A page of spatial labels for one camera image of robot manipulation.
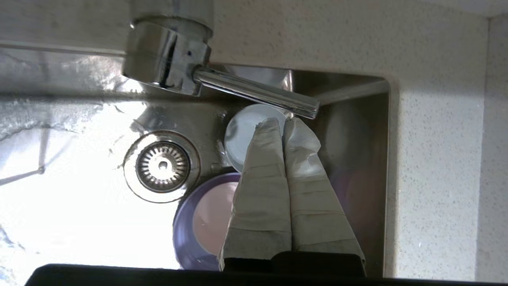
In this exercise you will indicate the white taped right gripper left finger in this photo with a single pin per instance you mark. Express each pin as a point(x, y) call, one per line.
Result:
point(262, 206)

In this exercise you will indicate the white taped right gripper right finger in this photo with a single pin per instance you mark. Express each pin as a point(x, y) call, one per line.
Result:
point(313, 206)

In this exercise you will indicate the pink small bowl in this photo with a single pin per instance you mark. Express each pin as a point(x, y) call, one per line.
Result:
point(214, 222)

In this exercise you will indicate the white ceramic bowl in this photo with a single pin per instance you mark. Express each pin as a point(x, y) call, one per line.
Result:
point(242, 135)

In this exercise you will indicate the lilac round plate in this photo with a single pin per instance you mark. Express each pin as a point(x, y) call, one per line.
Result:
point(184, 238)

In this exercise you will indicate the chrome gooseneck faucet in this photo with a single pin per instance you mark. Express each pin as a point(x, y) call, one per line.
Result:
point(170, 59)

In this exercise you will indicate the metal sink drain strainer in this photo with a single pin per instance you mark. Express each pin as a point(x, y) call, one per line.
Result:
point(162, 166)

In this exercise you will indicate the stainless steel sink basin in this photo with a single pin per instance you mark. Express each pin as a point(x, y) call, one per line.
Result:
point(79, 198)

